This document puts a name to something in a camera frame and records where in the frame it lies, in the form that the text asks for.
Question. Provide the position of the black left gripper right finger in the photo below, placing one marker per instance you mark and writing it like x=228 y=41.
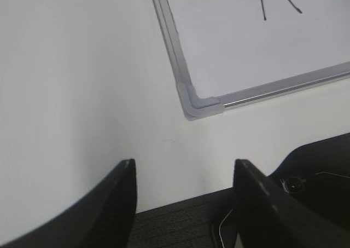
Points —
x=267 y=216

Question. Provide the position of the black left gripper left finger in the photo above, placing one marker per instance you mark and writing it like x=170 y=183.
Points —
x=102 y=218

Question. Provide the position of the black robot base with cable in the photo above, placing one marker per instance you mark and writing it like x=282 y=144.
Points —
x=316 y=175

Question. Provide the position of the white board with aluminium frame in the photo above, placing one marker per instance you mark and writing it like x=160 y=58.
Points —
x=229 y=53

